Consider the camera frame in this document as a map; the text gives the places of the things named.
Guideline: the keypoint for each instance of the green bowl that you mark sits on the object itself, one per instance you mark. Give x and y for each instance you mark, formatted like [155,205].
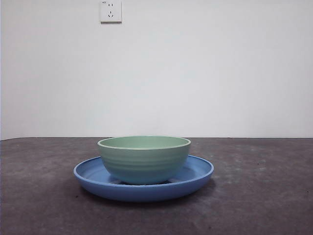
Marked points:
[144,164]

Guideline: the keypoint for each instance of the blue plate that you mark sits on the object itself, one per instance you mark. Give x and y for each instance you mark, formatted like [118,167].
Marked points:
[144,193]

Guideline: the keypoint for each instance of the white wall socket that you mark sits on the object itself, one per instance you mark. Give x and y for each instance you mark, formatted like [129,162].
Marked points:
[110,12]

